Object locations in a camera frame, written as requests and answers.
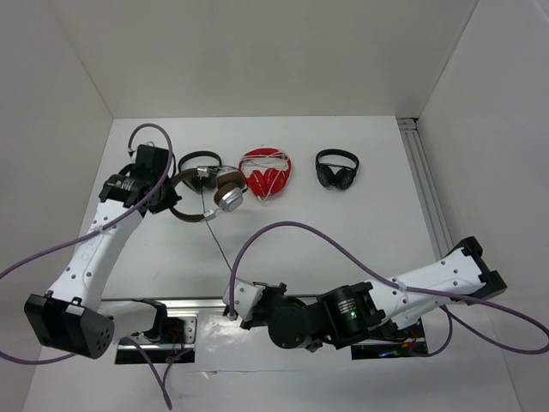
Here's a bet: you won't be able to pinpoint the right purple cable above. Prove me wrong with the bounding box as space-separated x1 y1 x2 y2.
226 221 549 356

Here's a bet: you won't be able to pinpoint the aluminium rail right side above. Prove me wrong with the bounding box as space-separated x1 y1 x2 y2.
396 118 453 258

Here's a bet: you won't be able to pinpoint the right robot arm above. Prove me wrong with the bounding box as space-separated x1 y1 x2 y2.
224 237 507 352

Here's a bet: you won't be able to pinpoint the left black headphones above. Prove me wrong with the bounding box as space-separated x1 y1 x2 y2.
178 150 222 194

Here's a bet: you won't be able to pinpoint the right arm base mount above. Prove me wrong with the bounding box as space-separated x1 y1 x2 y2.
351 320 428 361

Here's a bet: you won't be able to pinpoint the red headphones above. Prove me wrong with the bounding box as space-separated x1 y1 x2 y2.
238 147 292 203

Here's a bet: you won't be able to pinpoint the aluminium rail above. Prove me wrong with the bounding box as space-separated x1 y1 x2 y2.
396 118 453 258
102 294 327 312

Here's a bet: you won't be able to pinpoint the right black headphones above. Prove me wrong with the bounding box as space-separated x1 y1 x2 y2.
315 148 360 191

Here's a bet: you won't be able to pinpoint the aluminium rail front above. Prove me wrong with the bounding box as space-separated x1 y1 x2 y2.
102 294 327 312

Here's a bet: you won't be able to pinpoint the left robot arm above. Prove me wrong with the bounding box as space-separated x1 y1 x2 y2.
24 145 179 359

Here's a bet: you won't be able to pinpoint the brown silver headphones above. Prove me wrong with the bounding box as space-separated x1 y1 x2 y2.
169 166 247 223

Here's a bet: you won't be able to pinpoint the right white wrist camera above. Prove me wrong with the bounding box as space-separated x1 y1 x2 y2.
222 278 266 322

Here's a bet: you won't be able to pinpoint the black headphones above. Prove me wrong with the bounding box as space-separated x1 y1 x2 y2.
315 148 360 191
178 150 222 194

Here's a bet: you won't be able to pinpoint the white cable on red headphones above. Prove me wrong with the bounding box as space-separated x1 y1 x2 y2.
239 149 291 203

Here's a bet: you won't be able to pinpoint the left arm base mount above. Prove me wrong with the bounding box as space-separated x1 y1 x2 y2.
112 308 199 365

